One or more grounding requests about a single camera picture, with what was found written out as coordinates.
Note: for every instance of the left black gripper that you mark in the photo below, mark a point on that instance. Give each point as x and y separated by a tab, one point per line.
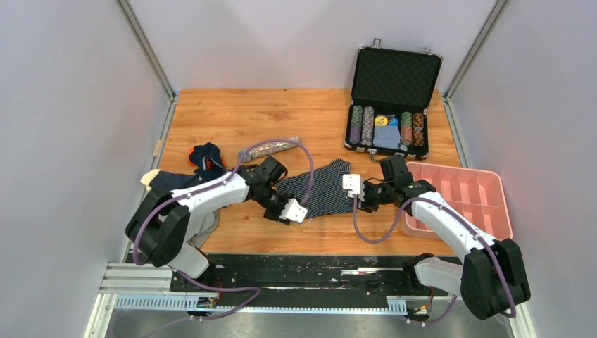
276	215

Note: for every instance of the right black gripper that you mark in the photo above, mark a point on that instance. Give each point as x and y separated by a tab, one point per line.
367	206

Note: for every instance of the navy striped underwear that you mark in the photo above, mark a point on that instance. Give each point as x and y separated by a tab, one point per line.
327	196

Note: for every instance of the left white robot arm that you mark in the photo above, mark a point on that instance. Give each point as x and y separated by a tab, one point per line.
170	227

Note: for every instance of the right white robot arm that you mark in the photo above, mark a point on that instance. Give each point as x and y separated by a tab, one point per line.
490	278

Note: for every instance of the glittery silver microphone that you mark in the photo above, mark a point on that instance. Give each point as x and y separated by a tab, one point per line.
246	155

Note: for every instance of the blue playing card deck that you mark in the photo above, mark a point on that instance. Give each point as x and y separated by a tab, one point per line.
387	136

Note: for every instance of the grey poker chip stack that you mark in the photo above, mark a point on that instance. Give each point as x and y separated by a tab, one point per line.
367	125

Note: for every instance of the navy white orange garment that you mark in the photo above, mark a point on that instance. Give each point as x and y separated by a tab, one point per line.
209	166

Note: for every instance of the green poker chip stack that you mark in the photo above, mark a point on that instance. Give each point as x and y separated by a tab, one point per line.
407	128

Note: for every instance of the yellow dealer button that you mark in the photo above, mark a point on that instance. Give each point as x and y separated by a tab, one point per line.
381	120

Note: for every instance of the brown poker chip stack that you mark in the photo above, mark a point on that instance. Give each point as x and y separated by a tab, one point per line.
418	129

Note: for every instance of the black poker chip case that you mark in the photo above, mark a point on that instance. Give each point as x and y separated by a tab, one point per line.
392	82

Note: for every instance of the purple poker chip stack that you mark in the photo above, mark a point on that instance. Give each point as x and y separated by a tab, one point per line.
356	122

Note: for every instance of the pink compartment tray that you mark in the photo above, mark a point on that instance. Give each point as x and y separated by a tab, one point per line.
476	194

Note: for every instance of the grey cloth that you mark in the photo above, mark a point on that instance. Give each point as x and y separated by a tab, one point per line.
201	227

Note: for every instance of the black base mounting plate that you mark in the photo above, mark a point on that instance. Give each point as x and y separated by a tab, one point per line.
240	272

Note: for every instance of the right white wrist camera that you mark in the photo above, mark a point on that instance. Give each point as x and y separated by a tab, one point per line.
353	185

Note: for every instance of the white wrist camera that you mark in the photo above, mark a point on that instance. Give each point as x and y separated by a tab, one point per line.
293	212
353	185

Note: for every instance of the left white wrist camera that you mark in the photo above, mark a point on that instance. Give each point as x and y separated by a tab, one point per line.
293	212

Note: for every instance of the aluminium frame rail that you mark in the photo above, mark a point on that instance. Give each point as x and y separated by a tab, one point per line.
127	287

